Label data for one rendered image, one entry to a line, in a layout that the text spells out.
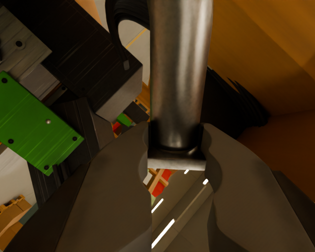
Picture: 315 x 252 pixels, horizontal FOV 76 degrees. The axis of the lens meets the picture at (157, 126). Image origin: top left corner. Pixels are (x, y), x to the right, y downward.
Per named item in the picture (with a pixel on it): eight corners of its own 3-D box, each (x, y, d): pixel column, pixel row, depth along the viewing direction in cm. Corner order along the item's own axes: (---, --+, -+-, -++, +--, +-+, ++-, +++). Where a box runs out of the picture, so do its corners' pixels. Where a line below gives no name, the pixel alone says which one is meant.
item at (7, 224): (-8, 225, 566) (12, 243, 567) (-35, 242, 486) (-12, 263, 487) (21, 194, 567) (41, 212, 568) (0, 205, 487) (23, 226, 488)
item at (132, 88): (47, 65, 80) (110, 124, 81) (-8, 21, 50) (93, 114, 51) (81, 34, 82) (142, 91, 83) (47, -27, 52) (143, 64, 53)
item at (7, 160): (3, 167, 67) (10, 173, 67) (-40, 176, 51) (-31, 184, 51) (87, 84, 71) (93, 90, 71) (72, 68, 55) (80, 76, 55)
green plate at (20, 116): (-20, 109, 47) (55, 165, 53) (-44, 111, 39) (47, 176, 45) (18, 75, 48) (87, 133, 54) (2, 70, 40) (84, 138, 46)
